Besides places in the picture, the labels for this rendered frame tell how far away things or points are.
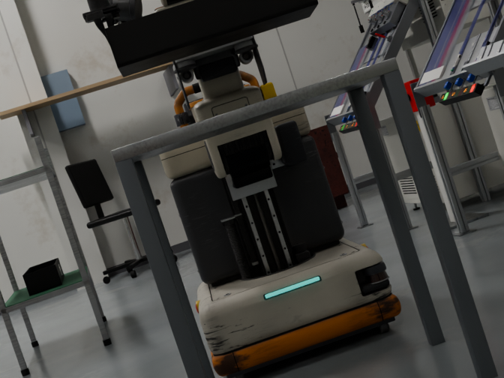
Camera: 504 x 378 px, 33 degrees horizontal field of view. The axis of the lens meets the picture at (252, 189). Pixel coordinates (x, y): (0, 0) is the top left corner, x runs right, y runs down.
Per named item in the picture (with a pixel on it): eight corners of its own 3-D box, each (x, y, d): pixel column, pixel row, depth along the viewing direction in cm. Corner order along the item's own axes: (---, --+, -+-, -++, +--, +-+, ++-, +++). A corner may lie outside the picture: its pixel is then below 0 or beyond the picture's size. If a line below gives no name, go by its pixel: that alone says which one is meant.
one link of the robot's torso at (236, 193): (232, 200, 293) (209, 133, 292) (308, 174, 295) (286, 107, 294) (236, 203, 266) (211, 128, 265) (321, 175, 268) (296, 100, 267)
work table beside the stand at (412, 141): (214, 419, 242) (124, 154, 238) (441, 339, 247) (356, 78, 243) (221, 475, 197) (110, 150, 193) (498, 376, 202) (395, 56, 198)
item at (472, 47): (489, 70, 332) (481, 66, 332) (422, 92, 397) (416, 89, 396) (507, 27, 334) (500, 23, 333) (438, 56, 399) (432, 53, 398)
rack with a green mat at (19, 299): (22, 376, 414) (-53, 163, 409) (32, 346, 503) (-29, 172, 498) (112, 343, 423) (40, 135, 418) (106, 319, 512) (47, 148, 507)
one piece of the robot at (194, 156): (211, 309, 322) (142, 101, 319) (346, 262, 326) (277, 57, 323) (214, 325, 289) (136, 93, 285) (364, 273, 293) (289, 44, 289)
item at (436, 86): (493, 76, 332) (478, 67, 331) (426, 97, 397) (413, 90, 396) (494, 73, 333) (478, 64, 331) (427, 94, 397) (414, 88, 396)
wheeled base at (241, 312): (211, 342, 330) (190, 282, 329) (363, 289, 335) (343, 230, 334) (218, 385, 263) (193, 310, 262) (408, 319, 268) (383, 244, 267)
